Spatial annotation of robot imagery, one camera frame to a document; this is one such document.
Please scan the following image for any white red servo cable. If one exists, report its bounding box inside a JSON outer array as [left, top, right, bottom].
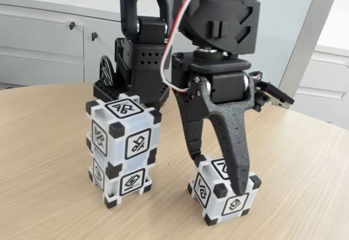
[[160, 0, 219, 93]]

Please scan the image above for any black round clamp knob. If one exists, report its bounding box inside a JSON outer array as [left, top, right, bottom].
[[99, 55, 113, 87]]

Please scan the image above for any white cube with crossed symbol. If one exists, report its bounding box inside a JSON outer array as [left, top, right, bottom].
[[85, 94, 162, 167]]

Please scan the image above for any white drawer cabinet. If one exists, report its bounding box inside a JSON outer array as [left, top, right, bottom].
[[290, 24, 349, 131]]

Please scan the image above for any white low cabinet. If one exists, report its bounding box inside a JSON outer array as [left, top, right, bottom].
[[0, 0, 210, 91]]

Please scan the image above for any white cube with lightning symbol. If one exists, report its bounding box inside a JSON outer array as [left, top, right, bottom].
[[86, 137, 157, 210]]

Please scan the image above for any grey metal post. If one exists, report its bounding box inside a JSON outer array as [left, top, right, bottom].
[[272, 0, 344, 112]]

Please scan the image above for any camera board on black mount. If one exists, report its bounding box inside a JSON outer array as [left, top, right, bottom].
[[252, 72, 296, 114]]

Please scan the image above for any white cube with layers symbol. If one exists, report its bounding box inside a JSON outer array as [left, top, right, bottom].
[[187, 154, 262, 219]]

